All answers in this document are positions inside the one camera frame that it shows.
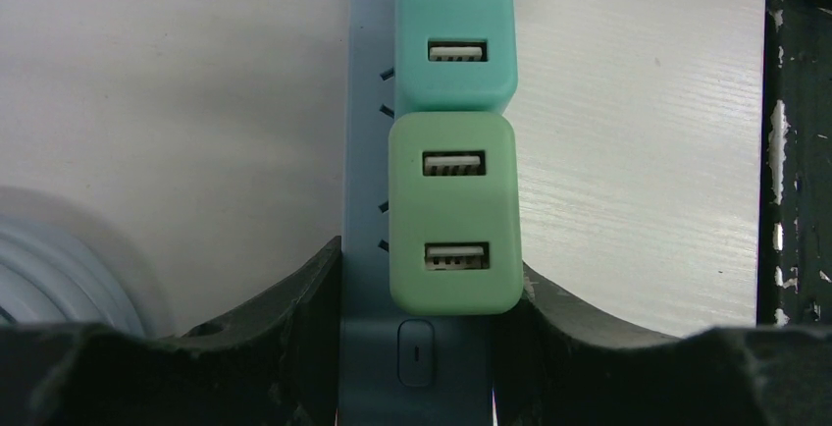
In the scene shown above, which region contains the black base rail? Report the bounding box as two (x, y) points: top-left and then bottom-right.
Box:
(756, 0), (831, 327)

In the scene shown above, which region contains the light blue power strip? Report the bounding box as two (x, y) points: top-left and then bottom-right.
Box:
(337, 0), (493, 425)

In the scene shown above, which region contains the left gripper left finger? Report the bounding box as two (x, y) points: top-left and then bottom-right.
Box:
(1, 239), (341, 425)

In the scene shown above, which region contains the green adapter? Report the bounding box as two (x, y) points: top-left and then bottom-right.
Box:
(389, 112), (524, 316)

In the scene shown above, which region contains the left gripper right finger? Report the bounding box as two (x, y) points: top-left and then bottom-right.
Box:
(493, 269), (831, 425)

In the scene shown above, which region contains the coiled light blue cable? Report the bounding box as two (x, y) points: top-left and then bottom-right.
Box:
(0, 214), (147, 339)

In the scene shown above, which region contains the teal adapter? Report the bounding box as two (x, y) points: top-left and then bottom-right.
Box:
(394, 0), (518, 116)

